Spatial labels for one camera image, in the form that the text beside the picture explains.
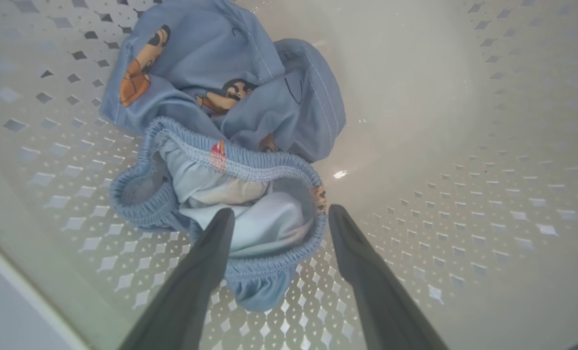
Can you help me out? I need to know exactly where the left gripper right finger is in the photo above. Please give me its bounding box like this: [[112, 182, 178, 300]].
[[328, 204, 449, 350]]

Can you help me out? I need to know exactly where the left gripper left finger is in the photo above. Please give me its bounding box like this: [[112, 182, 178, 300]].
[[119, 208, 236, 350]]

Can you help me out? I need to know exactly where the blue cartoon print garment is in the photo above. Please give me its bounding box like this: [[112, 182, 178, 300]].
[[99, 0, 346, 313]]

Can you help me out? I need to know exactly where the cream perforated laundry basket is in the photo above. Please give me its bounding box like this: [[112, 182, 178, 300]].
[[0, 0, 578, 350]]

